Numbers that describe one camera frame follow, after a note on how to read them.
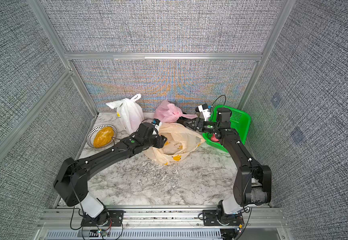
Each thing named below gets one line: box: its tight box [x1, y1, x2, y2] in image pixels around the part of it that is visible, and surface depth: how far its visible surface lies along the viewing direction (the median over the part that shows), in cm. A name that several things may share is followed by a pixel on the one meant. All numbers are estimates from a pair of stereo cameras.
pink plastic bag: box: [153, 100, 198, 123], surface depth 99 cm
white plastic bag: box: [106, 93, 144, 135], surface depth 99 cm
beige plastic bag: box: [143, 123, 206, 166], surface depth 96 cm
